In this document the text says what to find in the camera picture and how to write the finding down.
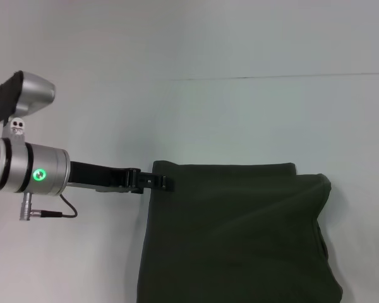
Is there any thin cable with silver plug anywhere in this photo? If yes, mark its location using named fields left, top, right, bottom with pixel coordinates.
left=18, top=192, right=79, bottom=222

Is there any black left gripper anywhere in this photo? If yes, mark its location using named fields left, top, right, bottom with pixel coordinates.
left=68, top=160, right=176, bottom=194

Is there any dark green FREE t-shirt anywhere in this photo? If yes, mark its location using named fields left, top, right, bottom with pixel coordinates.
left=135, top=160, right=344, bottom=303

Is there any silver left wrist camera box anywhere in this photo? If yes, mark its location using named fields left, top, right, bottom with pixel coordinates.
left=0, top=71, right=57, bottom=141

